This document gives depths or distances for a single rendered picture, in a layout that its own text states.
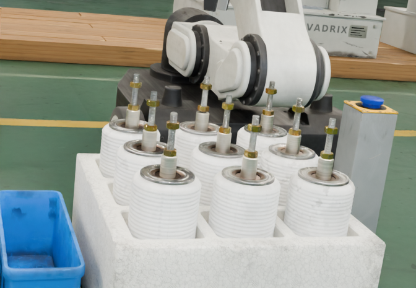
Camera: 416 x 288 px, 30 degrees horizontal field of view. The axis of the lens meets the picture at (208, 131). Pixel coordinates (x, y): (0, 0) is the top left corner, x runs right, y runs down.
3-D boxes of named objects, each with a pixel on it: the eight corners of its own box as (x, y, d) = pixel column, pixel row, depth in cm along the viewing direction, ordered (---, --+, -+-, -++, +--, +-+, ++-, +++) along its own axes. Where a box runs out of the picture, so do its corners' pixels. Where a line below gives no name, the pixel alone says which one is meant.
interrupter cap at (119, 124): (109, 121, 130) (109, 116, 130) (154, 124, 131) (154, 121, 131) (107, 133, 123) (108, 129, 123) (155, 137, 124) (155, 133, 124)
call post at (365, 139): (316, 262, 145) (343, 101, 137) (350, 261, 147) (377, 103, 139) (332, 280, 138) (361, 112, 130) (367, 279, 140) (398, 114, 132)
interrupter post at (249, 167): (259, 180, 109) (262, 158, 108) (245, 182, 108) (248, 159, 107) (249, 174, 111) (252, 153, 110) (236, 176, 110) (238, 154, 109)
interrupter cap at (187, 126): (223, 139, 127) (223, 135, 127) (177, 134, 127) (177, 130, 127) (223, 127, 135) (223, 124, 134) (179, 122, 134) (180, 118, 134)
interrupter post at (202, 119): (207, 133, 130) (210, 114, 129) (193, 132, 130) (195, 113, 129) (207, 129, 132) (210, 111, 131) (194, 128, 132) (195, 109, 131)
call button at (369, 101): (355, 105, 136) (356, 94, 135) (374, 106, 137) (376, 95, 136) (365, 111, 132) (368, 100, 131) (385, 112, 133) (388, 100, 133)
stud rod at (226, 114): (226, 143, 119) (231, 96, 117) (219, 142, 119) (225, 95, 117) (226, 142, 120) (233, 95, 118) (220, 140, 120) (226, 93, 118)
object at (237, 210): (277, 301, 113) (295, 185, 108) (223, 313, 108) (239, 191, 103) (240, 273, 120) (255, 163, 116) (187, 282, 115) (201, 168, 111)
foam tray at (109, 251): (69, 248, 138) (76, 152, 134) (270, 244, 151) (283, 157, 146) (106, 372, 103) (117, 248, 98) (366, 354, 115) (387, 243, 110)
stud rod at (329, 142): (320, 168, 112) (328, 118, 110) (322, 166, 113) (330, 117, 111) (327, 170, 112) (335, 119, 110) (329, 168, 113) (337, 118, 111)
